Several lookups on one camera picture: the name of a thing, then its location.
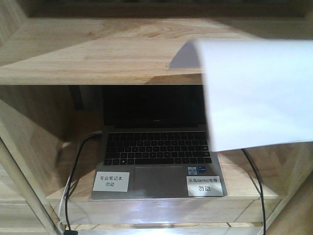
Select white paper sheets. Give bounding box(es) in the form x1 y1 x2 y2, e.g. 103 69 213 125
170 39 313 152

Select grey laptop computer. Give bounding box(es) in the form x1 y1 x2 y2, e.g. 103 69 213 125
91 85 226 200

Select right white label sticker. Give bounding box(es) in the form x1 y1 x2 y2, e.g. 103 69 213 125
186 176 224 197

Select white label sticker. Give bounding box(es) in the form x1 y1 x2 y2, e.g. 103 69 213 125
186 176 224 197
93 171 130 192

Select left white label sticker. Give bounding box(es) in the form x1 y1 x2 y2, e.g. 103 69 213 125
93 171 130 192

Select wooden shelf unit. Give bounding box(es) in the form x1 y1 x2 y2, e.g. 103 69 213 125
0 0 313 235

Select black cable right of laptop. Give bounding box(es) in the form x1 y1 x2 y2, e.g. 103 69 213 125
241 148 267 235

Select black cable of laptop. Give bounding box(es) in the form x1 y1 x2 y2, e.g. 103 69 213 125
64 133 103 235
241 148 267 235

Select black cable left of laptop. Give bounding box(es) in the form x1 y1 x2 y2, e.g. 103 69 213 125
64 133 103 235

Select white cable left of laptop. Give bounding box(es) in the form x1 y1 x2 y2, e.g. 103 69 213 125
58 130 103 235

